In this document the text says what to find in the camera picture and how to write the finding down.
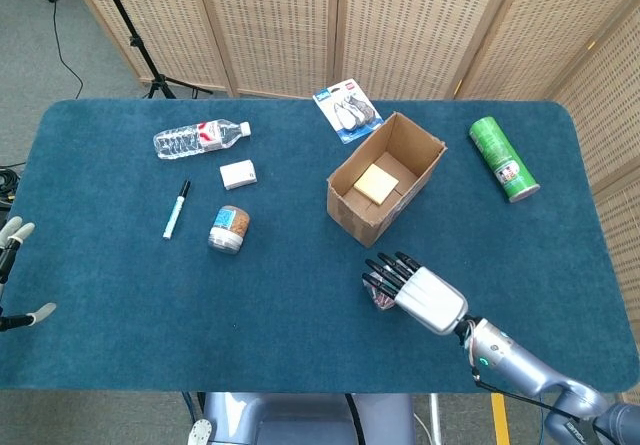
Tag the yellow sticky note pad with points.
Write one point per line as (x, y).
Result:
(376, 183)

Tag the blue felt table cover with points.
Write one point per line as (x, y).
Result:
(280, 305)

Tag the grey black left robot hand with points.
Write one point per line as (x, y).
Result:
(15, 232)

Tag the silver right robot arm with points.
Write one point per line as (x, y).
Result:
(520, 360)

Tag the open brown cardboard box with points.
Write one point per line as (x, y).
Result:
(350, 210)

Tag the green cylindrical can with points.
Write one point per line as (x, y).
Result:
(502, 160)

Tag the grey robot torso base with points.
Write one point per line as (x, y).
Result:
(300, 420)

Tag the small white rectangular box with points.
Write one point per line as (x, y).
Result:
(238, 175)

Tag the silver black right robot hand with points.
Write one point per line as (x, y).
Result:
(430, 297)

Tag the black tripod stand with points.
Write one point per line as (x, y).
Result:
(131, 40)

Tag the clear plastic water bottle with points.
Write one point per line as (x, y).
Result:
(185, 141)

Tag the blue blister pack of hooks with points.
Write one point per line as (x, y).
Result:
(345, 110)

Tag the white marker with black cap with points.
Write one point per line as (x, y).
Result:
(175, 212)

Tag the small clear jar orange contents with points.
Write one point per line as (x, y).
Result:
(227, 230)

